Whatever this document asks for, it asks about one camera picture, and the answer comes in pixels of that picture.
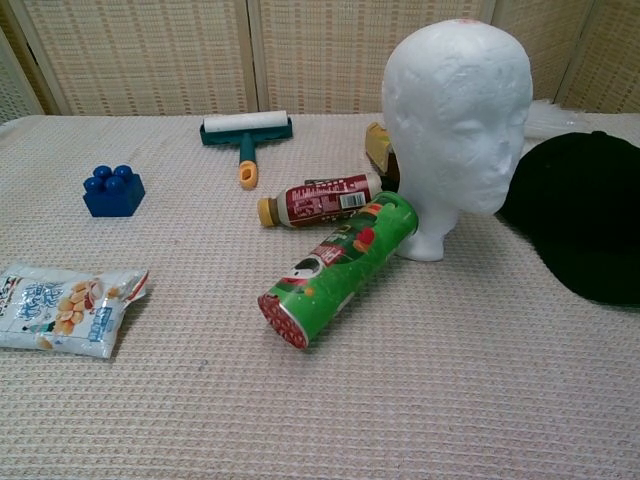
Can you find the black baseball cap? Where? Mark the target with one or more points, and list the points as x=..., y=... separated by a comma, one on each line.
x=580, y=215

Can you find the white foam mannequin head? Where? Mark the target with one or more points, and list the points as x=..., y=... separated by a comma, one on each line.
x=450, y=125

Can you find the green chips can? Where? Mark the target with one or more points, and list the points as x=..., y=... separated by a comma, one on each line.
x=340, y=270

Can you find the brown drink bottle red label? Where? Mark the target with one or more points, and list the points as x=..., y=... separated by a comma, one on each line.
x=320, y=202

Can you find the yellow sponge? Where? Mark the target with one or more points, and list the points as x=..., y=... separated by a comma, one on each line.
x=376, y=145

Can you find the teal lint roller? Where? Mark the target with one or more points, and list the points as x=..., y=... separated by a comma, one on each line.
x=246, y=131

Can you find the beige woven tablecloth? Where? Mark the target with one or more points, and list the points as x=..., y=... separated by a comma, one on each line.
x=200, y=400

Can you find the blue building block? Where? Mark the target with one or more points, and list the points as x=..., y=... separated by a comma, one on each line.
x=112, y=200

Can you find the woven folding screen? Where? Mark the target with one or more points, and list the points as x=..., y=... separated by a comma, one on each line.
x=150, y=55

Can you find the white snack bag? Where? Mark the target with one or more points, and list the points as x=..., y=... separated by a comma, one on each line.
x=55, y=310

